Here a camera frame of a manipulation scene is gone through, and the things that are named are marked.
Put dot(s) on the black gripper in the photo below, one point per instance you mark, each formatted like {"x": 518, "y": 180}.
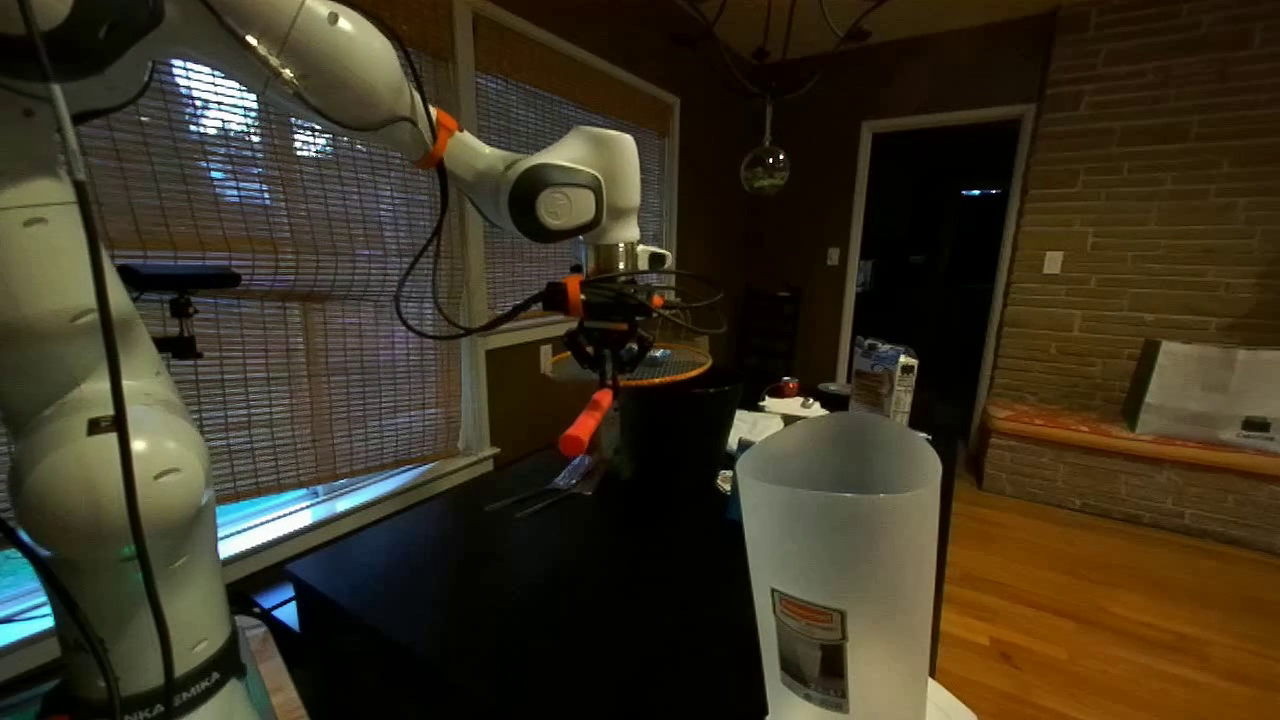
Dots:
{"x": 608, "y": 325}

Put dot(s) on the orange rimmed racket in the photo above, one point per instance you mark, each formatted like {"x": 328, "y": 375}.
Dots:
{"x": 682, "y": 349}

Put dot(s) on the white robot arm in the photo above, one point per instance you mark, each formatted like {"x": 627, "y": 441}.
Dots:
{"x": 108, "y": 472}

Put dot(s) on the black trash can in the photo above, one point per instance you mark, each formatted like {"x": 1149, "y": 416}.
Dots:
{"x": 677, "y": 437}

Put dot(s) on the metal spatula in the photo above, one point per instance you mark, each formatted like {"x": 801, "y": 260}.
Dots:
{"x": 542, "y": 480}

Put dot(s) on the hanging glass globe lamp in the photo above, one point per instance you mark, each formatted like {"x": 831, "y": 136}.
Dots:
{"x": 767, "y": 168}

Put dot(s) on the white frosted plastic bin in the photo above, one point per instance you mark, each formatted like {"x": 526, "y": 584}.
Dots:
{"x": 843, "y": 546}

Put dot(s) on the white board on bench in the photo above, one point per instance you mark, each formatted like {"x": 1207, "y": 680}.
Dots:
{"x": 1207, "y": 394}

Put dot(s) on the black camera on stand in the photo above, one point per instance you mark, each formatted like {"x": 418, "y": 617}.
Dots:
{"x": 178, "y": 286}

